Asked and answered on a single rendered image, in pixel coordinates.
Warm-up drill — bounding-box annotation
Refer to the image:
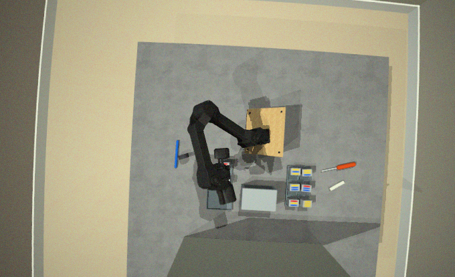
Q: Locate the orange-handled screwdriver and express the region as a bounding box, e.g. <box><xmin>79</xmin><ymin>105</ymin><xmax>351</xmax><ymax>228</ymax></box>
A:
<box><xmin>322</xmin><ymin>162</ymin><xmax>356</xmax><ymax>171</ymax></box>

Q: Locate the white rectangular bar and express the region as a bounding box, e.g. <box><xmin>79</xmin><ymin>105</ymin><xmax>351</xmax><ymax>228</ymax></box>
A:
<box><xmin>329</xmin><ymin>181</ymin><xmax>344</xmax><ymax>191</ymax></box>

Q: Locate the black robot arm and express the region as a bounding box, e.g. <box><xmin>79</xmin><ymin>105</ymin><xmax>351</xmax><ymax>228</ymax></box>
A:
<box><xmin>187</xmin><ymin>100</ymin><xmax>270</xmax><ymax>205</ymax></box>

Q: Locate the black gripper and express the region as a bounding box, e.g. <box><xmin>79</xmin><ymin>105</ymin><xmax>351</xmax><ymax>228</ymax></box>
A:
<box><xmin>214</xmin><ymin>148</ymin><xmax>230</xmax><ymax>171</ymax></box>

